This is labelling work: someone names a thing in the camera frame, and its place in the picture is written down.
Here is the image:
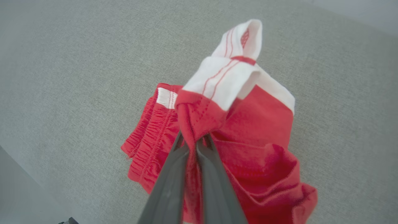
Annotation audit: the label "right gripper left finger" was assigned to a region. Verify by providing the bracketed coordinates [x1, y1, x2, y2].
[137, 132, 190, 224]

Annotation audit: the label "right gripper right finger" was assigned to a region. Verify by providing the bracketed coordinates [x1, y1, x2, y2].
[196, 134, 249, 224]

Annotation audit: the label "red shorts with white trim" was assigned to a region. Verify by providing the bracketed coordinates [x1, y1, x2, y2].
[121, 19, 318, 224]

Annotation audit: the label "grey fabric sofa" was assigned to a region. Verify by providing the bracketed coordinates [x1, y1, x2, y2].
[0, 0, 398, 224]

